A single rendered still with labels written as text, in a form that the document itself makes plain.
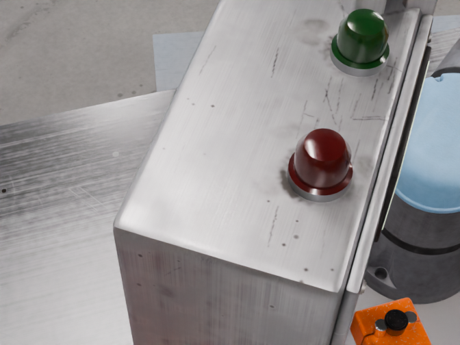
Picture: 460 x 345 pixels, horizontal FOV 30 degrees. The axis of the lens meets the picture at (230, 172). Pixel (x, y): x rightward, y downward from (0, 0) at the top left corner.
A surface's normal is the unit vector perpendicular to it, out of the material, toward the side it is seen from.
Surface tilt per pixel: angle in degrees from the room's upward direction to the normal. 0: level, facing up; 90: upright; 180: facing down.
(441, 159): 12
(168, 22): 0
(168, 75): 0
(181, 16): 0
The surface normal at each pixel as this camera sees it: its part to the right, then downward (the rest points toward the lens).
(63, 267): 0.02, -0.58
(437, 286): 0.21, 0.64
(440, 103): -0.09, -0.42
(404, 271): -0.36, 0.61
